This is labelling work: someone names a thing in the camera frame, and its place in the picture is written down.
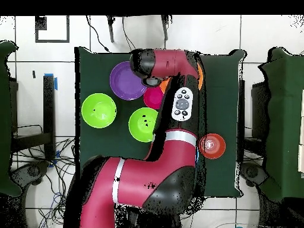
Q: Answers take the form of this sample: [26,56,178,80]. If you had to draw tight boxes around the green bowl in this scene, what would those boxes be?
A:
[128,107,159,143]
[81,93,118,129]

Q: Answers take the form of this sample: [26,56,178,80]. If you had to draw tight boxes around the small pink-red bowl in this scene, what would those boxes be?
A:
[143,85,165,110]

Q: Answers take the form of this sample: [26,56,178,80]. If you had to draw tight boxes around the large yellow-orange bowl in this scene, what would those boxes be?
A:
[159,62,204,94]

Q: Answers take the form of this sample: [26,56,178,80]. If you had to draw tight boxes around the purple bowl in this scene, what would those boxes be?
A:
[109,61,148,101]

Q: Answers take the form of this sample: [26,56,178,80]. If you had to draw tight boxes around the small orange bowl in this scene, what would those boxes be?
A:
[198,133,227,160]

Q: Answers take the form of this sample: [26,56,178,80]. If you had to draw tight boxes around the dark green table cloth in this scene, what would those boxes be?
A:
[74,46,245,199]

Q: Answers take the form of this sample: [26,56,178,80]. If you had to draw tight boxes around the black metal beam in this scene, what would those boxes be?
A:
[237,79,246,164]

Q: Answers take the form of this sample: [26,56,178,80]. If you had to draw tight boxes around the black stand leg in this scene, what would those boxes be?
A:
[160,15,173,41]
[106,15,115,43]

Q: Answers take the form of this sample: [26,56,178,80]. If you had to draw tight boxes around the green cloth side table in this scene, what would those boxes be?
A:
[257,46,304,202]
[0,40,23,198]

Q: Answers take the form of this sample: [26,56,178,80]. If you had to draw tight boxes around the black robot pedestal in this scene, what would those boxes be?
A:
[116,206,182,228]

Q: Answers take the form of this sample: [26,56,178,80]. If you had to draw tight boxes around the tangle of cables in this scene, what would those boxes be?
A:
[14,124,77,228]

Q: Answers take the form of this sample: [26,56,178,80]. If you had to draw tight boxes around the black metal frame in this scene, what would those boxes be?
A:
[11,74,56,163]

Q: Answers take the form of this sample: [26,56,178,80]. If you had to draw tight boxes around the black square frame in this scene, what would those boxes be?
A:
[34,15,70,44]

